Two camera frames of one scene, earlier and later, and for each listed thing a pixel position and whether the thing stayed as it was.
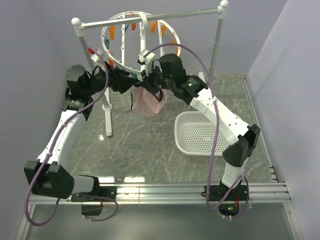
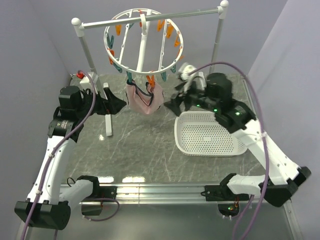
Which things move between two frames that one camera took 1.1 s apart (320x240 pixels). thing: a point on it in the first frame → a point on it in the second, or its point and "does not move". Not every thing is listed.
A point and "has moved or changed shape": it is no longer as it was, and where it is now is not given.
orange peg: (163, 29) → (170, 29)
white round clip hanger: (142, 29) has moved or changed shape
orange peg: (153, 26) → (159, 25)
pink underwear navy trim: (144, 103) has moved or changed shape
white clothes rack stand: (81, 26) does not move
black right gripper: (147, 80) → (174, 104)
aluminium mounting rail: (168, 193) does not move
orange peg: (112, 32) → (118, 29)
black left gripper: (118, 80) → (113, 105)
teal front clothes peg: (137, 83) has moved or changed shape
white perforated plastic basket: (194, 134) does not move
